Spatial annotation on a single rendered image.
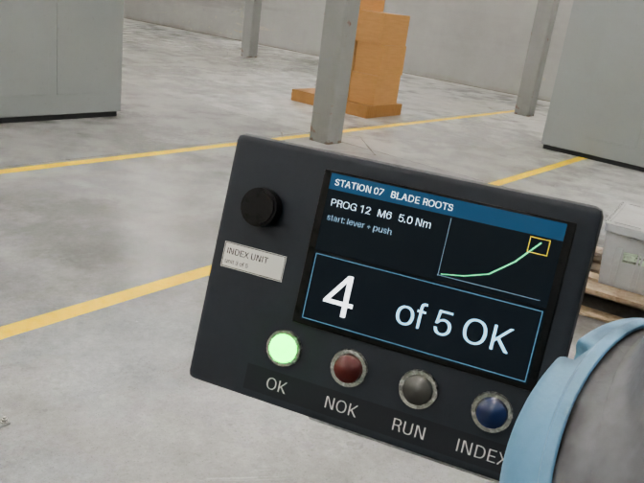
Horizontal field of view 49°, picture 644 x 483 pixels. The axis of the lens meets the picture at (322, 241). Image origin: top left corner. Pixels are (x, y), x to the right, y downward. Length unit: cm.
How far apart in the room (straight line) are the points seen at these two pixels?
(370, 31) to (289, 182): 831
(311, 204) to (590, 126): 790
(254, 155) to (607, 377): 33
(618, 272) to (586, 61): 479
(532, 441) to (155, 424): 217
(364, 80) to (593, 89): 263
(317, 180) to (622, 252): 336
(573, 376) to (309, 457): 206
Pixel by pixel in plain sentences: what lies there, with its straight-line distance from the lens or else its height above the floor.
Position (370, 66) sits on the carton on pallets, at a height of 60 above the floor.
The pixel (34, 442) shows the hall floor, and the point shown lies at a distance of 234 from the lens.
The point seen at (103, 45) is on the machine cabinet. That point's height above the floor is 66.
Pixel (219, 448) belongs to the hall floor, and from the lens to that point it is 229.
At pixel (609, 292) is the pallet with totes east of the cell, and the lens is 378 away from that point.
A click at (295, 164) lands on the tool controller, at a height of 124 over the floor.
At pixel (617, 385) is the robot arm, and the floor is 125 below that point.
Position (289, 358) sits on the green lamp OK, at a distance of 51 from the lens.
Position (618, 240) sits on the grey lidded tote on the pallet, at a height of 40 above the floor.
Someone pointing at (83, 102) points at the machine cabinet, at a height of 15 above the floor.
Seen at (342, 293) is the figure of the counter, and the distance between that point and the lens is 49.
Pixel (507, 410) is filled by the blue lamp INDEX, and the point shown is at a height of 112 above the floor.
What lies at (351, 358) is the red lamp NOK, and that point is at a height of 113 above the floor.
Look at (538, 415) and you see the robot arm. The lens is 26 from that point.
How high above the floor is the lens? 136
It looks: 19 degrees down
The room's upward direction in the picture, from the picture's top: 8 degrees clockwise
